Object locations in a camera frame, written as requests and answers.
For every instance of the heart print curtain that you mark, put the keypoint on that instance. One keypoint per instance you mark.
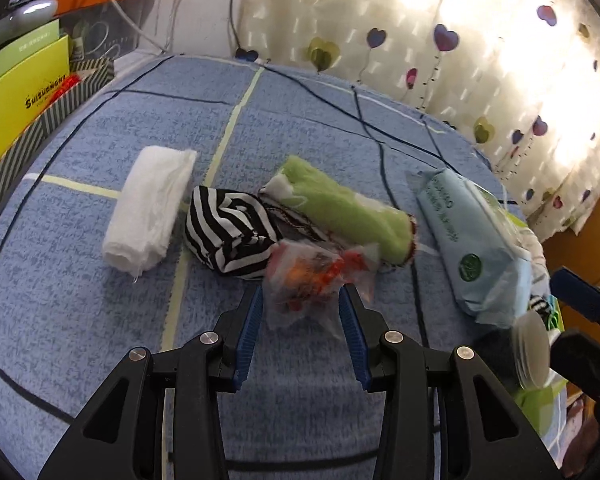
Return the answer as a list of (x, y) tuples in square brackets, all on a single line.
[(480, 35)]

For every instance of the person's right hand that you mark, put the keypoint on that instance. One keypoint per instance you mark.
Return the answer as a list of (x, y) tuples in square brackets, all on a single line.
[(585, 440)]

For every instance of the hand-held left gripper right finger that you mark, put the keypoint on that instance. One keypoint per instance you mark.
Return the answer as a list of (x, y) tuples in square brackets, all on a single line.
[(352, 332)]

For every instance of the clear plastic bag orange contents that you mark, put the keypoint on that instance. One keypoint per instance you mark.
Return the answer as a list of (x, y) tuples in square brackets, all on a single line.
[(305, 275)]

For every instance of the wooden cabinet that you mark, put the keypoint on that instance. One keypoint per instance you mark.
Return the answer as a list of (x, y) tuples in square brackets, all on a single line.
[(590, 245)]

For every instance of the green towel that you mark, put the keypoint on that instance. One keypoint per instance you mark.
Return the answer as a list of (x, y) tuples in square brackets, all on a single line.
[(340, 205)]

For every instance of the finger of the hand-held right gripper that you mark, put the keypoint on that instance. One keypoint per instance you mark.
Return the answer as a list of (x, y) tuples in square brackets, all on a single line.
[(590, 360), (580, 292)]

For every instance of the red fluffy item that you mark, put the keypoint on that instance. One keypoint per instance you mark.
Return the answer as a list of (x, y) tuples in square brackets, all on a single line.
[(62, 87)]

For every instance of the black white striped box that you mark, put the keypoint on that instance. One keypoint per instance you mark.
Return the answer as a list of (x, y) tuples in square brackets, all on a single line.
[(55, 117)]

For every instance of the silver oval object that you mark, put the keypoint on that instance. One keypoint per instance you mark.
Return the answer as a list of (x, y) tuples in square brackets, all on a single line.
[(25, 15)]

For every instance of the white tube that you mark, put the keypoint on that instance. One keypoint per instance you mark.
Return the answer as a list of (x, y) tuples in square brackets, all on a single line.
[(130, 20)]

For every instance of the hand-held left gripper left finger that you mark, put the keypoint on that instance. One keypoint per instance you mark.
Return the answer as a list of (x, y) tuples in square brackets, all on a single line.
[(247, 332)]

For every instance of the white rolled towel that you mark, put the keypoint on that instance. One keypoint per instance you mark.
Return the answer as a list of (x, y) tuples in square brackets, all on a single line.
[(145, 210)]

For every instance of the clear plastic box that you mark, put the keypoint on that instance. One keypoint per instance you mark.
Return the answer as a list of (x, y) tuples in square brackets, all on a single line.
[(100, 30)]

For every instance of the blue checked bed blanket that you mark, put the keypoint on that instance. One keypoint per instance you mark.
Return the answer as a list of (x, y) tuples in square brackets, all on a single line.
[(105, 335)]

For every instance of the green flat box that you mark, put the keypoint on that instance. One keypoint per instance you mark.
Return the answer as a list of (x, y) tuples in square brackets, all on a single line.
[(20, 50)]

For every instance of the black white striped cloth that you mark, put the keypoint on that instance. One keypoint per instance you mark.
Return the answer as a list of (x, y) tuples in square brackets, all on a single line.
[(225, 230)]

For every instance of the light blue wet wipes pack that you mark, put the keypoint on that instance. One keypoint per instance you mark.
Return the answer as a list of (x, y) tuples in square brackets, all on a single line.
[(460, 240)]

